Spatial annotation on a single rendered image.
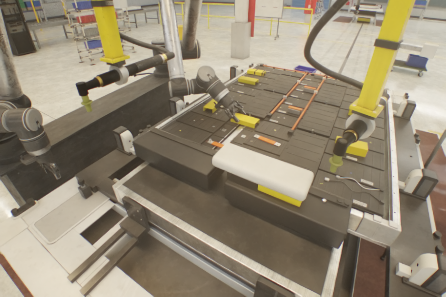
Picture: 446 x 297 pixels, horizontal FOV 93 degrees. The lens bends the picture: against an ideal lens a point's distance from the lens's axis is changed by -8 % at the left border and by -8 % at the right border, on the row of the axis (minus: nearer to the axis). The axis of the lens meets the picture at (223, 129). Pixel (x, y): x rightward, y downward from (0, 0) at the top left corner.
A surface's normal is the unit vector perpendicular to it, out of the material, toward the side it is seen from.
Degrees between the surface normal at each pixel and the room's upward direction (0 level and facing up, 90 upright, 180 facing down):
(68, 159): 90
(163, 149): 0
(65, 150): 90
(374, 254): 0
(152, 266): 0
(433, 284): 90
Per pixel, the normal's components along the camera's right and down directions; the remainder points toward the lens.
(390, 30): -0.71, 0.38
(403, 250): 0.00, -0.84
